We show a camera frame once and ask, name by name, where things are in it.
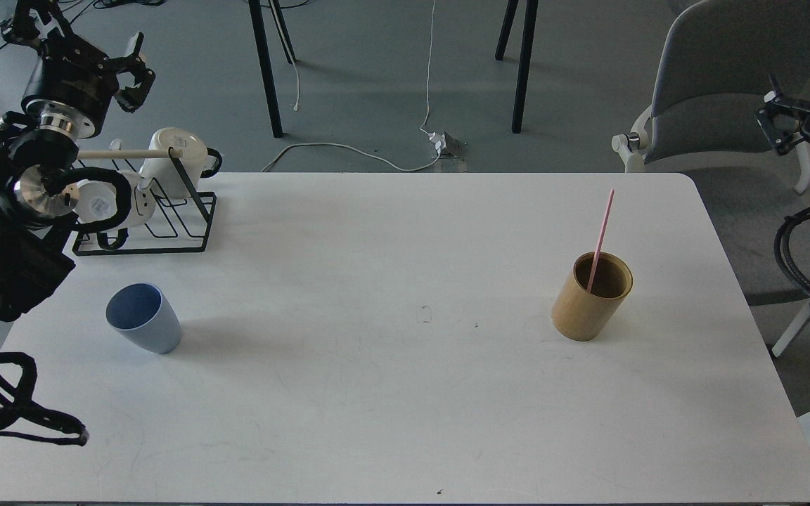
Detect white power cable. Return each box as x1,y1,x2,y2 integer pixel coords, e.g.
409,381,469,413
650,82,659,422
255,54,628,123
262,0,448,174

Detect black wire cup rack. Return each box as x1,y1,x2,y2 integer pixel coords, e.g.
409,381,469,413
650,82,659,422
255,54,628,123
72,143,218,257

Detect white mug lying sideways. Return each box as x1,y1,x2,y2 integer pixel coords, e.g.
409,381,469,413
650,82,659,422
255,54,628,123
74,171,155,231

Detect bamboo cylinder holder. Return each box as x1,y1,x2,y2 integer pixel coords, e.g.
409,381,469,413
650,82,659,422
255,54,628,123
551,251,634,342

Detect black table legs left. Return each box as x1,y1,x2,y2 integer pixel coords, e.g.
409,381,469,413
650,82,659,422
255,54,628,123
247,1,296,138

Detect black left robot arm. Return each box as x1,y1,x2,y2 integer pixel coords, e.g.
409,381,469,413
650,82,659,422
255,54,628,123
0,28,155,446

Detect black table legs right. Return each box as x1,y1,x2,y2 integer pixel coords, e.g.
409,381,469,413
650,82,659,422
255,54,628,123
494,1,539,134

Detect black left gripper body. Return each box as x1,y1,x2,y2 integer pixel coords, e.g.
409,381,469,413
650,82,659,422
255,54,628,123
20,34,121,138

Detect black table legs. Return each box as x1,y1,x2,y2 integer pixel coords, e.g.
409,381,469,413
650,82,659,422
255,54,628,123
247,1,296,138
494,1,539,134

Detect white mug on rack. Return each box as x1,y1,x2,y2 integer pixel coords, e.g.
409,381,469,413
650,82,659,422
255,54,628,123
139,127,223,200

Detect grey office chair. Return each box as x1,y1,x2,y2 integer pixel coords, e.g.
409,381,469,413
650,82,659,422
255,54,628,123
611,1,810,356

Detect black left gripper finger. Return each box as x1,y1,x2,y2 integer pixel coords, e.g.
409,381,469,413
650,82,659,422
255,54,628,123
115,63,155,113
115,32,147,74

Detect white power adapter plug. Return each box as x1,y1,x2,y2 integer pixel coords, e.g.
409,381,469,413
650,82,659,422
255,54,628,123
428,131,463,158

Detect blue plastic cup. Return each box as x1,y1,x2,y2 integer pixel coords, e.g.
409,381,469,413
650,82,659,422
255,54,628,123
104,284,182,353

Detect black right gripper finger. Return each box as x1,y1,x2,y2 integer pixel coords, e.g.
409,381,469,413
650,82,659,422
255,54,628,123
756,74,810,156

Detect pink chopstick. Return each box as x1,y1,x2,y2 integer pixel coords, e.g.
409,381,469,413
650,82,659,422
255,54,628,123
586,188,616,294

